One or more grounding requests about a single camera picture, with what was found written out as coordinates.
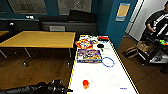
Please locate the white outlet plate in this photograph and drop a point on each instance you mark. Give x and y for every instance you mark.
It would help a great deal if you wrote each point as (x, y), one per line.
(30, 16)

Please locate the person in dark shirt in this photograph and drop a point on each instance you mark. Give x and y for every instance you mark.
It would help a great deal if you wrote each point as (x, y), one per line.
(158, 23)

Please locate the yellow green toy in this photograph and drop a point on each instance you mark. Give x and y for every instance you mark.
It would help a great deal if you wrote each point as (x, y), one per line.
(163, 42)

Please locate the black bench sofa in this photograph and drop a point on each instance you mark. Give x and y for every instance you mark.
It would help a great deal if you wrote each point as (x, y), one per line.
(40, 23)

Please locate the black cushion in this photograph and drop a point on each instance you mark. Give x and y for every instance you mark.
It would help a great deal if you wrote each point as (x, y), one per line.
(82, 16)

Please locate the clear round bowl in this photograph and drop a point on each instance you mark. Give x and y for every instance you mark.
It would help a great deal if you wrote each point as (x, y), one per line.
(110, 81)
(83, 77)

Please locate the red bowl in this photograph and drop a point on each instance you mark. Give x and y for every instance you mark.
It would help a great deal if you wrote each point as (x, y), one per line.
(103, 38)

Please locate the orange game box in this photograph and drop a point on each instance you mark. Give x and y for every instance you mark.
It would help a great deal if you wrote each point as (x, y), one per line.
(84, 43)

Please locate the pale yellow wall sign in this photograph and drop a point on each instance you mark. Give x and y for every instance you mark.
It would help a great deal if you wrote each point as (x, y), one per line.
(122, 11)

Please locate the small red cup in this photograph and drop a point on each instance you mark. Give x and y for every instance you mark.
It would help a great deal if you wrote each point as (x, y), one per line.
(86, 84)

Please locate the brown bag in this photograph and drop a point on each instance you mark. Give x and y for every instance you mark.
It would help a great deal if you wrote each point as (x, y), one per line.
(131, 52)

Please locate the dark framed window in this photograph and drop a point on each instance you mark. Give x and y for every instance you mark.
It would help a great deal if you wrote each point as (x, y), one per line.
(75, 6)
(28, 6)

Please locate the small black item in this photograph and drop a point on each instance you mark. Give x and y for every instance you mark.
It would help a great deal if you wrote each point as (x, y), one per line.
(100, 45)

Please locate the cardboard box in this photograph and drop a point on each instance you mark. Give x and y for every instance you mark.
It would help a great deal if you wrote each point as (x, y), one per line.
(145, 46)

